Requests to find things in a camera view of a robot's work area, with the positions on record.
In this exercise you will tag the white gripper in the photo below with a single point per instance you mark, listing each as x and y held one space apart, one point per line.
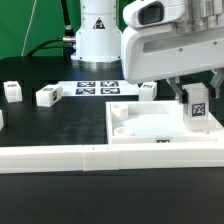
158 52

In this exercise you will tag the white square tabletop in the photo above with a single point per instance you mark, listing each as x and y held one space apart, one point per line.
155 122

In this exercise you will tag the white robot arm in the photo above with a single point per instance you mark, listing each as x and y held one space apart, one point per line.
99 40

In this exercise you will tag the marker sheet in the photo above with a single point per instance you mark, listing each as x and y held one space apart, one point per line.
98 88

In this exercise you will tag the white U-shaped fence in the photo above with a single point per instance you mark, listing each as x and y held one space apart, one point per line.
109 157

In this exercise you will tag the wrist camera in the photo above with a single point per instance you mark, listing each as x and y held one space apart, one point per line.
146 13

